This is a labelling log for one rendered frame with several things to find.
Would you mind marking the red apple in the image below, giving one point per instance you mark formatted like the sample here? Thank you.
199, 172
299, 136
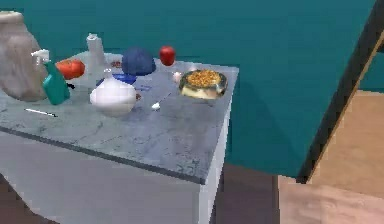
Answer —
167, 55

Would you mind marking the grey tall bottle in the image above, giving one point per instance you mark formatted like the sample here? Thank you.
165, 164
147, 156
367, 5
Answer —
95, 50

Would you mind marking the teal spray bottle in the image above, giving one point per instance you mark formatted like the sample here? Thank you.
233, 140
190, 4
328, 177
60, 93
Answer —
55, 86

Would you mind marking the bowl of golden food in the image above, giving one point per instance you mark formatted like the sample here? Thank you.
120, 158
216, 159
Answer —
203, 83

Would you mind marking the white spoon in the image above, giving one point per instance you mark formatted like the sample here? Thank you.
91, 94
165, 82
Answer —
156, 106

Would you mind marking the small pink egg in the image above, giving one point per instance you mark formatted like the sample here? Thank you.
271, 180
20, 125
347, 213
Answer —
177, 76

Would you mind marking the white kitchen counter cabinet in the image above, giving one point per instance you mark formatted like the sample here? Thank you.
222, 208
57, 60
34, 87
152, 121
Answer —
143, 146

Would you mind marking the blue round dome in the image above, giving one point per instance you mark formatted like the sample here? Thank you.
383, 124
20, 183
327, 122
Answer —
137, 61

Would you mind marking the blue plate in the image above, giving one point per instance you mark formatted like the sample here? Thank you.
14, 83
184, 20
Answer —
125, 78

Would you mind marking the red tomato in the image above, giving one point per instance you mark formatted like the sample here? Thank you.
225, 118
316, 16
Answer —
70, 68

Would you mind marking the white knife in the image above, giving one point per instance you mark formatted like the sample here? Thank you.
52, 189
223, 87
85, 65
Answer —
40, 112

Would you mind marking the grey stone vase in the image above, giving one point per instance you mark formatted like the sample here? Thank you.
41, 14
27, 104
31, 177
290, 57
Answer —
16, 60

